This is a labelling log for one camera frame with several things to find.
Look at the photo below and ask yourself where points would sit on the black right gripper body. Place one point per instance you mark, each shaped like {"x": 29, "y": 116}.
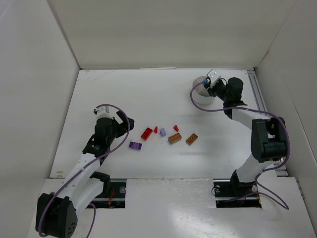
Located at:
{"x": 211, "y": 89}

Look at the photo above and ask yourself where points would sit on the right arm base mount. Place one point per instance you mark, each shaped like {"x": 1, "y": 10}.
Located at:
{"x": 230, "y": 194}

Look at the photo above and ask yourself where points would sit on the brown lego brick upside down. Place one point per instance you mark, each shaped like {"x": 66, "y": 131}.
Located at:
{"x": 192, "y": 138}

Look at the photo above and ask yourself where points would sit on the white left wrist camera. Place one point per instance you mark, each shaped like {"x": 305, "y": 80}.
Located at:
{"x": 102, "y": 112}

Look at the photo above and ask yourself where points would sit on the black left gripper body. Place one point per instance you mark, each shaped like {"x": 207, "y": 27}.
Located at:
{"x": 121, "y": 124}

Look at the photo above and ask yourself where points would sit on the aluminium rail on table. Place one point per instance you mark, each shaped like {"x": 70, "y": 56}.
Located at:
{"x": 256, "y": 90}

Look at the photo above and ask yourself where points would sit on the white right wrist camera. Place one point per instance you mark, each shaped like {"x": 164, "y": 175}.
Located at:
{"x": 211, "y": 77}

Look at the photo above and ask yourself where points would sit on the purple lego brick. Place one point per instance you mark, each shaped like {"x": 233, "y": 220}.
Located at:
{"x": 135, "y": 145}

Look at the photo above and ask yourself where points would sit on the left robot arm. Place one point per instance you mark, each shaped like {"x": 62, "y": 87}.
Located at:
{"x": 57, "y": 212}

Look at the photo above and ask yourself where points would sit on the lavender lego brick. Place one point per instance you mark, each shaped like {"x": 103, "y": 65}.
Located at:
{"x": 162, "y": 132}

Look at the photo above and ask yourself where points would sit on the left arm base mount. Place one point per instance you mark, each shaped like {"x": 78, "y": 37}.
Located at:
{"x": 111, "y": 192}

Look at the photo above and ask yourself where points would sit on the red rectangular lego brick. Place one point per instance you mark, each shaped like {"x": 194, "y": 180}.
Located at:
{"x": 146, "y": 134}

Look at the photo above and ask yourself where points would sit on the white round divided container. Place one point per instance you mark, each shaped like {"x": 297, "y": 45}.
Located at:
{"x": 201, "y": 96}

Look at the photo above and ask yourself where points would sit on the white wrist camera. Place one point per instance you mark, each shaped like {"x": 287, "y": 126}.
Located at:
{"x": 211, "y": 77}
{"x": 102, "y": 112}

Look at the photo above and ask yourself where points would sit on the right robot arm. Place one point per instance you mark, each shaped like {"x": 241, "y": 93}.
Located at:
{"x": 269, "y": 141}

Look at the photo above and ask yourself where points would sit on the brown lego plate studs up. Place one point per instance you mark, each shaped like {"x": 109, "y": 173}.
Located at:
{"x": 175, "y": 138}

